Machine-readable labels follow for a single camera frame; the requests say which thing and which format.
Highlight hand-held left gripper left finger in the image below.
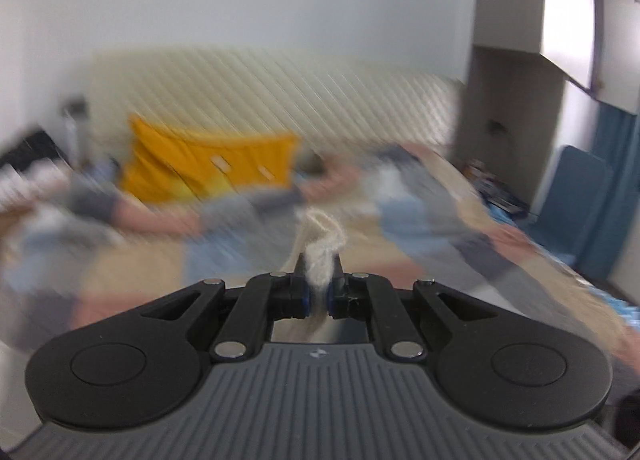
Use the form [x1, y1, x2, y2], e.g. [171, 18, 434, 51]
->
[140, 255, 315, 362]

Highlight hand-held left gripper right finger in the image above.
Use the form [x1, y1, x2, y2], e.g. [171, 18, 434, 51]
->
[327, 252, 501, 362]

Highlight cream fleece striped garment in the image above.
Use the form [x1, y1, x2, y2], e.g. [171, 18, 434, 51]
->
[295, 207, 347, 291]

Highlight black clothes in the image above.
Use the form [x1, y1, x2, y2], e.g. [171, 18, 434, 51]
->
[0, 127, 58, 173]

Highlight patchwork checked quilt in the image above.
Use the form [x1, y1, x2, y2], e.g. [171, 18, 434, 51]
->
[0, 140, 640, 381]

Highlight yellow crown print pillow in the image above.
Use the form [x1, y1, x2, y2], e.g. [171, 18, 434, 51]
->
[121, 114, 302, 207]

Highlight light blue plastic bag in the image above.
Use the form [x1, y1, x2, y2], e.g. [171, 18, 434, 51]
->
[465, 160, 528, 215]

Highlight cream quilted headboard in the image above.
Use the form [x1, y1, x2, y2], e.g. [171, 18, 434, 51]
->
[85, 46, 467, 178]

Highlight blue chair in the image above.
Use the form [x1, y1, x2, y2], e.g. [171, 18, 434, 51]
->
[529, 145, 614, 268]

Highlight blue curtain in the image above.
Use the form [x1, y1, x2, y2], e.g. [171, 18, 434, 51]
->
[580, 102, 640, 301]

